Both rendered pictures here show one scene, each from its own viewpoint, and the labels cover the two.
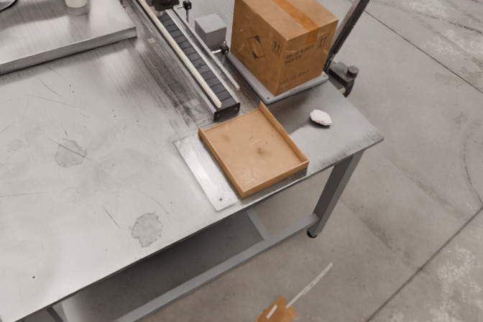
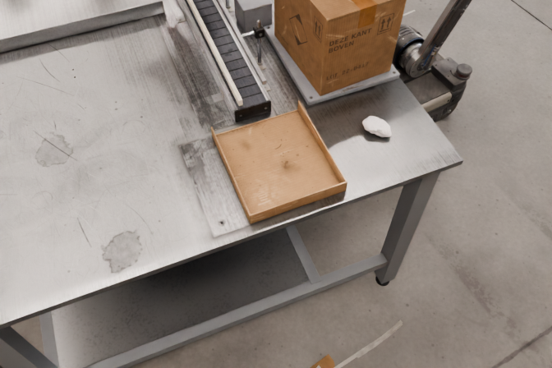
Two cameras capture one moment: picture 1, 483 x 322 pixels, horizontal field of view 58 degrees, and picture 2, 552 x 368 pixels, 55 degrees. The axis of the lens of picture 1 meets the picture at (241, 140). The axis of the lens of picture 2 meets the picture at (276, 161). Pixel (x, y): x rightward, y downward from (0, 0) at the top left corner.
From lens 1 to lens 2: 0.30 m
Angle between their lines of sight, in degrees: 10
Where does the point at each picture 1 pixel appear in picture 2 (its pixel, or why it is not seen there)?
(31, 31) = (39, 3)
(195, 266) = (216, 304)
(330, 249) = (404, 302)
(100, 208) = (74, 220)
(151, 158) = (147, 163)
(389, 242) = (488, 303)
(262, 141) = (292, 152)
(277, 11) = not seen: outside the picture
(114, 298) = (114, 331)
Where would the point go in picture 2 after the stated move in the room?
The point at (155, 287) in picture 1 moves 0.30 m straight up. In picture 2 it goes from (164, 324) to (146, 287)
